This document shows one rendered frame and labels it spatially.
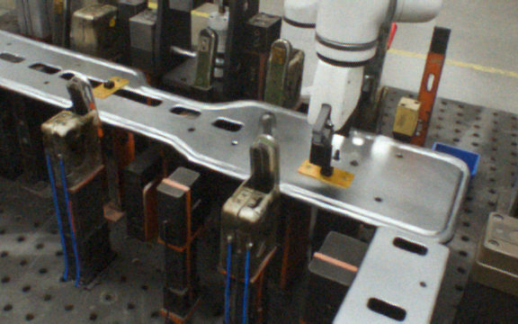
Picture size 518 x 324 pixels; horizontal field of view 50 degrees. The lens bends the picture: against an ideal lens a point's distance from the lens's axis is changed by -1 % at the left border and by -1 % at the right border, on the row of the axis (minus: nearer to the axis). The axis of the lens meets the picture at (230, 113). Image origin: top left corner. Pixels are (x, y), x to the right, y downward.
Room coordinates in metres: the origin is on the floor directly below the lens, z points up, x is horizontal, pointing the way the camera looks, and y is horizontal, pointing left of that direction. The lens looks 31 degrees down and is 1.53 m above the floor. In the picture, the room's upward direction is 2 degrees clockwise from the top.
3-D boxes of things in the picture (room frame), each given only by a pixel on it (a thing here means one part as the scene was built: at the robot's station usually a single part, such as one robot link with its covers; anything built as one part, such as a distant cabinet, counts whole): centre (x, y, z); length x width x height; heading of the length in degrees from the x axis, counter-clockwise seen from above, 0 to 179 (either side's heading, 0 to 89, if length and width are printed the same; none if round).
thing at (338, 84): (0.72, -0.15, 1.16); 0.10 x 0.07 x 0.11; 153
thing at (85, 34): (1.18, 0.31, 0.89); 0.13 x 0.11 x 0.38; 153
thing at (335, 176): (0.72, -0.15, 1.01); 0.08 x 0.04 x 0.01; 63
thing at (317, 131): (0.68, -0.13, 1.13); 0.08 x 0.01 x 0.06; 153
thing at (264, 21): (1.06, -0.06, 0.91); 0.07 x 0.05 x 0.42; 153
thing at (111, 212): (0.99, 0.23, 0.84); 0.13 x 0.05 x 0.29; 153
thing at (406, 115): (0.84, -0.30, 0.88); 0.04 x 0.04 x 0.36; 63
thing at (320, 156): (0.67, -0.13, 1.08); 0.03 x 0.03 x 0.07; 63
